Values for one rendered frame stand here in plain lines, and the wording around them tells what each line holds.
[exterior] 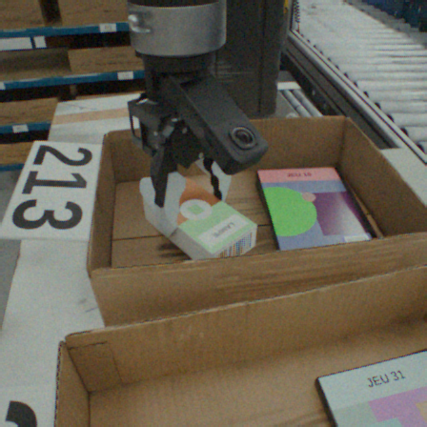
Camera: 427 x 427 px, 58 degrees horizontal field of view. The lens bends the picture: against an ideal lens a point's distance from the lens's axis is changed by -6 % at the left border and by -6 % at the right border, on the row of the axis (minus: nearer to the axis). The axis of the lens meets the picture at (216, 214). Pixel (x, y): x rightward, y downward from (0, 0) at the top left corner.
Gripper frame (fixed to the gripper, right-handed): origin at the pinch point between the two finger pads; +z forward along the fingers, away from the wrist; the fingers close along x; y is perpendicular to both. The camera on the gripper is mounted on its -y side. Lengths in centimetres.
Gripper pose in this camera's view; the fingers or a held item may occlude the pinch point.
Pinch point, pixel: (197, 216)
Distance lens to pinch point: 49.3
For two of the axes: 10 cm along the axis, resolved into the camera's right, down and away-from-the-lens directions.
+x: -7.4, 4.3, -5.2
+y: -6.7, -4.7, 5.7
